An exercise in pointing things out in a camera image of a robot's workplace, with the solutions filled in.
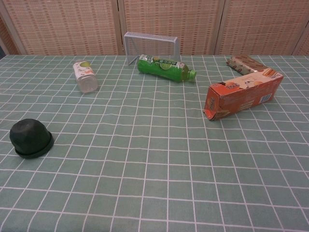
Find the green tea plastic bottle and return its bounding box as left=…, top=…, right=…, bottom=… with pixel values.
left=137, top=54, right=197, bottom=83

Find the red patterned snack pack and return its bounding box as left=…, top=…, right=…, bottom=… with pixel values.
left=226, top=55, right=266, bottom=76

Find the white metal mesh rack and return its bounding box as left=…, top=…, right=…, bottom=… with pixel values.
left=123, top=31, right=181, bottom=66

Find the orange juice carton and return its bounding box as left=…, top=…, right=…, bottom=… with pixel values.
left=203, top=68, right=284, bottom=121

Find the small black round object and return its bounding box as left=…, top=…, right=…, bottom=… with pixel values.
left=14, top=133, right=54, bottom=160

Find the green checkered tablecloth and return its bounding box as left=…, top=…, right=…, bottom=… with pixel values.
left=0, top=54, right=309, bottom=232

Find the dark green bowl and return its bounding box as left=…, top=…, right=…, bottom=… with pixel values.
left=10, top=118, right=51, bottom=155

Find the woven bamboo folding screen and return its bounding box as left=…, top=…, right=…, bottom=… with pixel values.
left=0, top=0, right=309, bottom=56

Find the clear bottle with white label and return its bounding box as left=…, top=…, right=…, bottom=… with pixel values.
left=73, top=58, right=99, bottom=94

